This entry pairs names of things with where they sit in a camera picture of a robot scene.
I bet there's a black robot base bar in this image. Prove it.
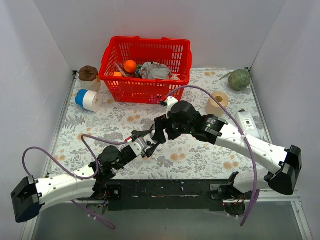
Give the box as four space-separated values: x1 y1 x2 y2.
77 178 247 212

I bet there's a green melon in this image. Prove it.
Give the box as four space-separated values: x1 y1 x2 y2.
220 69 251 92

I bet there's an orange fruit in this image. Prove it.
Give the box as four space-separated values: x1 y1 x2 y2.
123 60 137 74

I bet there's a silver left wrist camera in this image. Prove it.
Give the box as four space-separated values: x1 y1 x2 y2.
128 137 148 157

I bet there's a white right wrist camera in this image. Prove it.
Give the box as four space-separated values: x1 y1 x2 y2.
160 96 179 119

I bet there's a blue white tape roll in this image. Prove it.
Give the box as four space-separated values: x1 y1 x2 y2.
75 89 103 113

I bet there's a white plastic bottle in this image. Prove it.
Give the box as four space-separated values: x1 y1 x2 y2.
235 109 261 139

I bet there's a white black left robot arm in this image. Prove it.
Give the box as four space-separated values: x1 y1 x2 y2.
10 129 166 223

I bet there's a crumpled silver foil bag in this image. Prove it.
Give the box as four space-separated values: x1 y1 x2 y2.
139 61 172 80

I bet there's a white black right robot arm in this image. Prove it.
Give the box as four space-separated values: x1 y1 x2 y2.
150 100 302 199

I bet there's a beige tape roll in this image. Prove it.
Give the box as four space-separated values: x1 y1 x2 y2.
206 91 229 118

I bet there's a red plastic shopping basket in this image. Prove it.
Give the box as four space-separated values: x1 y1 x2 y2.
98 36 192 104

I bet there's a cream plush toy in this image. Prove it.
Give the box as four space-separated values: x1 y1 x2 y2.
170 73 181 81

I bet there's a small orange box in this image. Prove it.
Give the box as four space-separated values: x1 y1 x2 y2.
113 71 122 77

